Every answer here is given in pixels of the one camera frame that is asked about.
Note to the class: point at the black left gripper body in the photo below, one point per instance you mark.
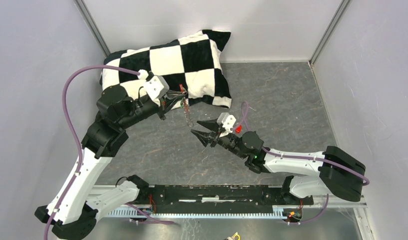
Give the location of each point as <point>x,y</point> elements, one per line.
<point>162,107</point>

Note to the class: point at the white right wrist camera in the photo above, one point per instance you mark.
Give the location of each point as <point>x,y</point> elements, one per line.
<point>226,121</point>

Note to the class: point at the grey slotted cable duct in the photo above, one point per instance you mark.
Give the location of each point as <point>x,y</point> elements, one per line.
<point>128,212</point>

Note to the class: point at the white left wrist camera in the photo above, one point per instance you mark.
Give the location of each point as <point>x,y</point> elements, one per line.
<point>155,86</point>

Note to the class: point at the yellow carabiner with keys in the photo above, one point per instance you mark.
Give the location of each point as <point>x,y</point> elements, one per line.
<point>235,236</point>

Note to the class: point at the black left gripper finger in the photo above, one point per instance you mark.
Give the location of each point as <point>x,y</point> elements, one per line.
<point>170,104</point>
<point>176,94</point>

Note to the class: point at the aluminium corner post left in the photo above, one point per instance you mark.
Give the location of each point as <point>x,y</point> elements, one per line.
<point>87,16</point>

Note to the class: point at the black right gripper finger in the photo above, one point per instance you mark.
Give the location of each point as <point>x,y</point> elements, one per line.
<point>211,125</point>
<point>206,138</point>

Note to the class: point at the aluminium corner post right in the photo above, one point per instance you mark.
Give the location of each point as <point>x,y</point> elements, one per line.
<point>344,4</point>

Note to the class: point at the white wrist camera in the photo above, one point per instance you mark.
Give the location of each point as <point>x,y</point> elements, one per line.
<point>226,121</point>
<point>155,86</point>

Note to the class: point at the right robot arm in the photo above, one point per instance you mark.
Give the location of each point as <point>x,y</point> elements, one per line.
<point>329,172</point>

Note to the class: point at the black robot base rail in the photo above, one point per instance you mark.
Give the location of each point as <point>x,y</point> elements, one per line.
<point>214,199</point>

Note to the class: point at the black white checkered pillow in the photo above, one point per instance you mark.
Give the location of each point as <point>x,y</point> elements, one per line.
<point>192,62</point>

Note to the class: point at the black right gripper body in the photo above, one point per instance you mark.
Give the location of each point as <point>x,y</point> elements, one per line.
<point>225,141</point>

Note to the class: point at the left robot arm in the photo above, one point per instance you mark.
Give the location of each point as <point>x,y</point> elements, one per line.
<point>72,215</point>

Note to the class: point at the aluminium corner post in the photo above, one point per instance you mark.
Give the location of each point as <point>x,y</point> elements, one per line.
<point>344,4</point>
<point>87,16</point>

